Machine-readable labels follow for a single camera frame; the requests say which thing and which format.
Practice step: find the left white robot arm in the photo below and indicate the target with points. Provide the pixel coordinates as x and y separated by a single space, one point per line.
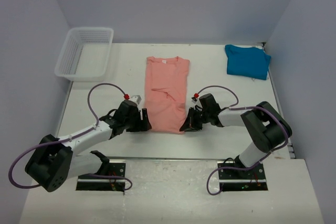
55 160

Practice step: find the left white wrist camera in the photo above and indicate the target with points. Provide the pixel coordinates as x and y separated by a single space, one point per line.
133 98

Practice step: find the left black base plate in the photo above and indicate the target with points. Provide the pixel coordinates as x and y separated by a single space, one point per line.
116 168

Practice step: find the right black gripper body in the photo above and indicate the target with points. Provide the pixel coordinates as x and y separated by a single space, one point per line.
197 118

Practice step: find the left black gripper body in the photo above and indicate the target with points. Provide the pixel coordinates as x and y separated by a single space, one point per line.
134 124

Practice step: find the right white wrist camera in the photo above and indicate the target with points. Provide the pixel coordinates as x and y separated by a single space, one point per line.
195 96

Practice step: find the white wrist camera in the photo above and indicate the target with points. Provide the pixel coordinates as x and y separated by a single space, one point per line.
195 96
133 98

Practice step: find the blue folded t shirt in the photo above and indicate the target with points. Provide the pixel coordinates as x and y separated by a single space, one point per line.
247 62

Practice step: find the pink t shirt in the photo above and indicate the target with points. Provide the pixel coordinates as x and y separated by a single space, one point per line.
165 93

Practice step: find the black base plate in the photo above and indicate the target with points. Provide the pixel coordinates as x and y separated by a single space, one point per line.
116 168
234 180

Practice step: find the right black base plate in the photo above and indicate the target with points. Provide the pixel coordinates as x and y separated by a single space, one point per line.
234 180

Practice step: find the white plastic basket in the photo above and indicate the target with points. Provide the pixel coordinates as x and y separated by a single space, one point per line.
85 54

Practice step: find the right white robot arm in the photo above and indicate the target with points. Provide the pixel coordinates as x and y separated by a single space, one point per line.
267 129

